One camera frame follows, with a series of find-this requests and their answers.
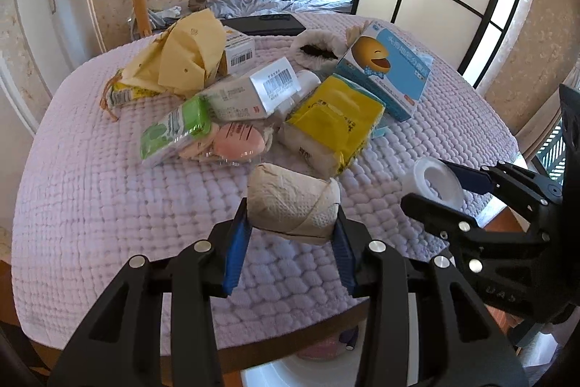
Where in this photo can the white tape roll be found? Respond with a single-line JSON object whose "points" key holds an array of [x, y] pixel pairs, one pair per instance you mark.
{"points": [[414, 178]]}

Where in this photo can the white box with barcode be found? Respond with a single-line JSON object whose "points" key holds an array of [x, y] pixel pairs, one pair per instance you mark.
{"points": [[253, 92]]}

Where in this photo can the white ruffled paper with black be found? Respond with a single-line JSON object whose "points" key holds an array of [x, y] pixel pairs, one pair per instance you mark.
{"points": [[303, 38]]}

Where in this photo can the white wardrobe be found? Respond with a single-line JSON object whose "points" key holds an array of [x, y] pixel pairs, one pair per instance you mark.
{"points": [[68, 6]]}

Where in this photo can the light grey cloth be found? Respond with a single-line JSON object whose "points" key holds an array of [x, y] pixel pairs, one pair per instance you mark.
{"points": [[165, 15]]}

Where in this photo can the black phone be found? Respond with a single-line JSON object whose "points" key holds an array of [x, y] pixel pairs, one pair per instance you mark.
{"points": [[263, 25]]}

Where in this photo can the yellow tissue packet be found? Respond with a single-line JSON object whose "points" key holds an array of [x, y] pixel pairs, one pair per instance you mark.
{"points": [[127, 92]]}

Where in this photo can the white round bin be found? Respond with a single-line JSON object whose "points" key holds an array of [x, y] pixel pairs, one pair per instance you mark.
{"points": [[281, 373]]}

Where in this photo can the green wet wipes pack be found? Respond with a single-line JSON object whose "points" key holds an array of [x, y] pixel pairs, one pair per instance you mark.
{"points": [[181, 119]]}

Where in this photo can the large yellow tissue pack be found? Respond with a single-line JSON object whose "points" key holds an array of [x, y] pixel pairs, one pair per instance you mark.
{"points": [[335, 115]]}

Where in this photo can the toilet paper roll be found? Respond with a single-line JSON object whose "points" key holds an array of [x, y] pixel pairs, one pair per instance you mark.
{"points": [[290, 201]]}

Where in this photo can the light blue packet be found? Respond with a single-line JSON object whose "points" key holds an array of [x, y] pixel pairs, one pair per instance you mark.
{"points": [[383, 128]]}

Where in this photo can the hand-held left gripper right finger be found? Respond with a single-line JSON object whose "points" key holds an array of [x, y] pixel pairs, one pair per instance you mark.
{"points": [[344, 255]]}

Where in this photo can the pink makeup sponges pack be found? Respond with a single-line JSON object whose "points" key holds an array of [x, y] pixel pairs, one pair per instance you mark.
{"points": [[235, 142]]}

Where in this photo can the beige ruffled paper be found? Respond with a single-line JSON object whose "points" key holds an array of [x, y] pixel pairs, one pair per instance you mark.
{"points": [[355, 33]]}

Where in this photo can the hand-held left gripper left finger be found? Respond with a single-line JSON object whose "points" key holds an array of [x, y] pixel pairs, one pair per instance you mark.
{"points": [[235, 251]]}

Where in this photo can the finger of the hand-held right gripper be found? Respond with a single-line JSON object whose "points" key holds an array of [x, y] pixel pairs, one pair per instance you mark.
{"points": [[471, 180], [435, 217]]}

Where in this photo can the small white orange box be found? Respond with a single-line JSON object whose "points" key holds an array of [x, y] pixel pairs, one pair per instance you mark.
{"points": [[240, 49]]}

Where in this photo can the blue box with cartoon face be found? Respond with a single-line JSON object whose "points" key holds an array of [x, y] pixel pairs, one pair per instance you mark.
{"points": [[398, 69]]}

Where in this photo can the pink item in bin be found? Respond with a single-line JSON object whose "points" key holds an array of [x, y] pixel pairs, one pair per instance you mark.
{"points": [[317, 353]]}

